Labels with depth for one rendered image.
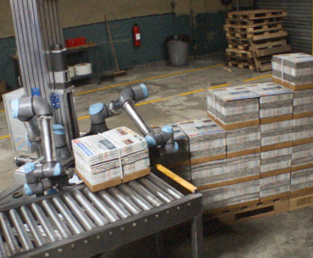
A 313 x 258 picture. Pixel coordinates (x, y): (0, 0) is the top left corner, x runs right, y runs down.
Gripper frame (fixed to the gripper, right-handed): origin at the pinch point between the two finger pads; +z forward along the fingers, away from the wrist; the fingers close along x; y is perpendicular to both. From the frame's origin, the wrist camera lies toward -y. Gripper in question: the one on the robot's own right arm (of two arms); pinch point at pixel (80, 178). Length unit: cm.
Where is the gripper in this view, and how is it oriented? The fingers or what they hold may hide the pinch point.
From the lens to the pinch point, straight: 250.4
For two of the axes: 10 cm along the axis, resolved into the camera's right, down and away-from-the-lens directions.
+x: -4.9, -2.5, 8.3
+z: 8.7, -2.3, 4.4
